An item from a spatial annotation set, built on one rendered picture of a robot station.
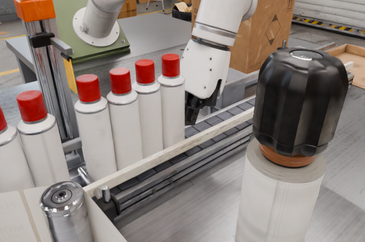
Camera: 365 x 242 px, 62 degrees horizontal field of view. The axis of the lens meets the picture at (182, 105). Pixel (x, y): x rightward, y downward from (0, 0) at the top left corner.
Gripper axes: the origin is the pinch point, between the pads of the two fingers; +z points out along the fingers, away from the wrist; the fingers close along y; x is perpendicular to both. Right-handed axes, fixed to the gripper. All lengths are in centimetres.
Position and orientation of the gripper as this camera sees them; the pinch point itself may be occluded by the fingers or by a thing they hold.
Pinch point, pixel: (189, 115)
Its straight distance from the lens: 63.8
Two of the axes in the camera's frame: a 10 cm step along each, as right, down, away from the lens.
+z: -2.7, 9.2, 2.8
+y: 6.2, 3.8, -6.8
